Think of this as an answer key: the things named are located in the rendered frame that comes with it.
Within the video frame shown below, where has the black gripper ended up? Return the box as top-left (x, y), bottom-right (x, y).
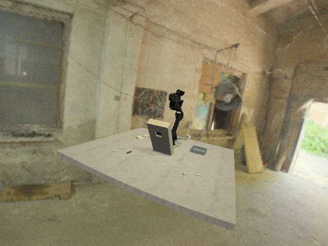
top-left (172, 89), bottom-right (185, 110)

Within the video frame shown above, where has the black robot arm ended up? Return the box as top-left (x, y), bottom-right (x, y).
top-left (169, 93), bottom-right (183, 146)

